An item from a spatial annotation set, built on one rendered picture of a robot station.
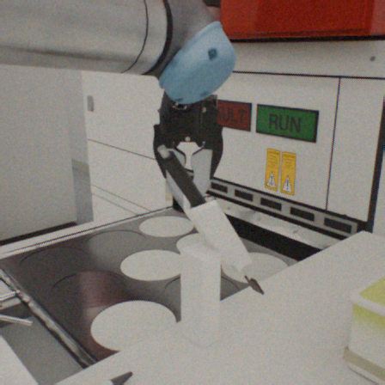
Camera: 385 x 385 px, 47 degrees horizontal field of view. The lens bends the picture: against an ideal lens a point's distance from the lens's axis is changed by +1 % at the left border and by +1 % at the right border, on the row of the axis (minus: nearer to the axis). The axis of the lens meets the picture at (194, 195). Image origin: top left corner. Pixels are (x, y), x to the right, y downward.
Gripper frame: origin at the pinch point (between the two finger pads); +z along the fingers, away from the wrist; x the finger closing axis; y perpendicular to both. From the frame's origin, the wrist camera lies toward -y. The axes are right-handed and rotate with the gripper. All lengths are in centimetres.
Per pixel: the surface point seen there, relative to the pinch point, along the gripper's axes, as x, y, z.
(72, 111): 151, 386, 40
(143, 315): 4.8, -9.6, 11.2
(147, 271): 6.2, 1.5, 11.2
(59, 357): 16.5, -7.9, 19.2
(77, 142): 147, 382, 71
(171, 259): 3.1, 5.6, 11.2
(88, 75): 30, 59, -13
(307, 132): -16.9, 11.5, -7.8
